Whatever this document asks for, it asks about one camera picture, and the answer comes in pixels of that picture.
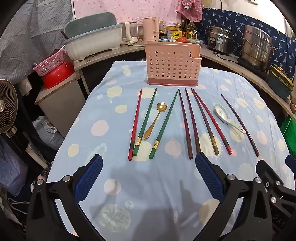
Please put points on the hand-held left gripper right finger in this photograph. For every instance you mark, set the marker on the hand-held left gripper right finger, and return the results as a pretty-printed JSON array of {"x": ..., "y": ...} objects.
[{"x": 208, "y": 173}]

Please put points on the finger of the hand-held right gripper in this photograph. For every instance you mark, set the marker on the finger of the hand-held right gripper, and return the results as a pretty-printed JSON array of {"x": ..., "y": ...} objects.
[
  {"x": 268, "y": 172},
  {"x": 291, "y": 161}
]

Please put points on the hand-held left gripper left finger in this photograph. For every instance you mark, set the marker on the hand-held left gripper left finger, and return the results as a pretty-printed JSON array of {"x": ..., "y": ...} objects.
[{"x": 89, "y": 178}]

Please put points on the brown chopstick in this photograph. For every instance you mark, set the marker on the brown chopstick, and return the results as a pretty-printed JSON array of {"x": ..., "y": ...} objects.
[{"x": 204, "y": 120}]

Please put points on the green chopstick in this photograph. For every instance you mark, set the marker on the green chopstick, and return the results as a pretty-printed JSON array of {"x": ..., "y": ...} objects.
[
  {"x": 164, "y": 125},
  {"x": 145, "y": 120}
]

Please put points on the pink perforated utensil holder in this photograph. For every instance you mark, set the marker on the pink perforated utensil holder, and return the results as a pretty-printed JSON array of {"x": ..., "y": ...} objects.
[{"x": 171, "y": 62}]

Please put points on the dark purple chopstick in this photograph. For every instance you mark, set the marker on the dark purple chopstick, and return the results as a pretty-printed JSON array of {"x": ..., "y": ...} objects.
[{"x": 240, "y": 125}]

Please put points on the blue dotted tablecloth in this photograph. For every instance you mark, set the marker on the blue dotted tablecloth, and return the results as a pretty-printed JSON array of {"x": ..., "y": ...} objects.
[{"x": 150, "y": 185}]

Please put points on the grey plastic bag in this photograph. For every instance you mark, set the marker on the grey plastic bag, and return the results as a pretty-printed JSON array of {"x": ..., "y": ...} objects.
[{"x": 47, "y": 133}]

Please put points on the white ceramic spoon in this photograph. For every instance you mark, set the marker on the white ceramic spoon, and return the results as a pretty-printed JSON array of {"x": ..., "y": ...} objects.
[{"x": 222, "y": 113}]

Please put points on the gold flower spoon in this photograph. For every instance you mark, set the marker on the gold flower spoon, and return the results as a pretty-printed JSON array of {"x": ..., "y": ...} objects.
[{"x": 155, "y": 120}]

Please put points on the blue plastic bag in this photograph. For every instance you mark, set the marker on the blue plastic bag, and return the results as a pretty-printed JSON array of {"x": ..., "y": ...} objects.
[{"x": 11, "y": 169}]

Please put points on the stack of yellow-rimmed bowls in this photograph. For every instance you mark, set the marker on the stack of yellow-rimmed bowls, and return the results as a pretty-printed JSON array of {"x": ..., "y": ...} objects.
[{"x": 278, "y": 81}]

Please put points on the black induction cooker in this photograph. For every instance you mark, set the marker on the black induction cooker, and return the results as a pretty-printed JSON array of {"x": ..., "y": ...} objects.
[{"x": 254, "y": 68}]

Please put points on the red plastic basin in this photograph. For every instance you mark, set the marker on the red plastic basin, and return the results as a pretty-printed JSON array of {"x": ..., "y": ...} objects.
[{"x": 57, "y": 76}]

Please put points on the round electric fan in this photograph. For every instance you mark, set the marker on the round electric fan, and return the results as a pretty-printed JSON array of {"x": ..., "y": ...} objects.
[{"x": 7, "y": 106}]

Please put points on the steel steamer pot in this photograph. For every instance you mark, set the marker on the steel steamer pot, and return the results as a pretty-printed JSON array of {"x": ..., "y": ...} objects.
[{"x": 257, "y": 46}]

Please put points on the wooden side table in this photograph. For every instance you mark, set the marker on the wooden side table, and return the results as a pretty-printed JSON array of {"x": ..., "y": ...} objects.
[{"x": 101, "y": 58}]

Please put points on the pink plastic basket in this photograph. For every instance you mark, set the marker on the pink plastic basket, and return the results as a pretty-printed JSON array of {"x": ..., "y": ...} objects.
[{"x": 49, "y": 63}]

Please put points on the clear food container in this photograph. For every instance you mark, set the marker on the clear food container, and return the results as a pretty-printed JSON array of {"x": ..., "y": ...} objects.
[{"x": 196, "y": 41}]

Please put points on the steel rice cooker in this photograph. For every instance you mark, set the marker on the steel rice cooker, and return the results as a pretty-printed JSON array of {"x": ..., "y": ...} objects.
[{"x": 219, "y": 40}]

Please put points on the red tomato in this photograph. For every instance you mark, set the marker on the red tomato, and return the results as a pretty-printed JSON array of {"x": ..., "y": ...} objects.
[{"x": 182, "y": 39}]

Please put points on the blue-grey dish rack box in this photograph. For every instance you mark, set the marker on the blue-grey dish rack box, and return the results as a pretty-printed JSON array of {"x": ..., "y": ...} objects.
[{"x": 92, "y": 39}]

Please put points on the wet wipes pack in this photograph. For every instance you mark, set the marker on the wet wipes pack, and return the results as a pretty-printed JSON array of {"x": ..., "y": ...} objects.
[{"x": 167, "y": 40}]

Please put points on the cooking oil bottle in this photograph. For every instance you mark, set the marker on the cooking oil bottle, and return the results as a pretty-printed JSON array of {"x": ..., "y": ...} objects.
[{"x": 191, "y": 31}]

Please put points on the dark sauce bottle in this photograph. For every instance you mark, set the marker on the dark sauce bottle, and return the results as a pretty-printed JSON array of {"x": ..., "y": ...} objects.
[{"x": 184, "y": 29}]

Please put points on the yellow tin can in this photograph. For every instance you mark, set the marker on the yellow tin can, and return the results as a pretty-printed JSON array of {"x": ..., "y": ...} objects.
[{"x": 170, "y": 31}]

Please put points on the white glass kettle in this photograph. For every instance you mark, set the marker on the white glass kettle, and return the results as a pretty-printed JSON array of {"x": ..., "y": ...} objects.
[{"x": 129, "y": 32}]

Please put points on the grey striped cloth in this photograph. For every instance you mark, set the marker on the grey striped cloth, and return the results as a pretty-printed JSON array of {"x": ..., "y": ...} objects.
[{"x": 30, "y": 34}]

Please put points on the pink electric kettle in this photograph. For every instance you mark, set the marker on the pink electric kettle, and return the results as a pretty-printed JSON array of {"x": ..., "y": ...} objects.
[{"x": 150, "y": 29}]

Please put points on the pink printed apron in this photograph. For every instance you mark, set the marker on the pink printed apron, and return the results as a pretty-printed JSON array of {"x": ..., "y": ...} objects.
[{"x": 188, "y": 9}]

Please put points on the pink dotted curtain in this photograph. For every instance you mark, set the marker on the pink dotted curtain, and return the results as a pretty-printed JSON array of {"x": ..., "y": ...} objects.
[{"x": 124, "y": 10}]

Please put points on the navy printed wall cloth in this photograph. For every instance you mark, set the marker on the navy printed wall cloth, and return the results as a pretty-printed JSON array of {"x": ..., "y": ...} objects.
[{"x": 238, "y": 19}]

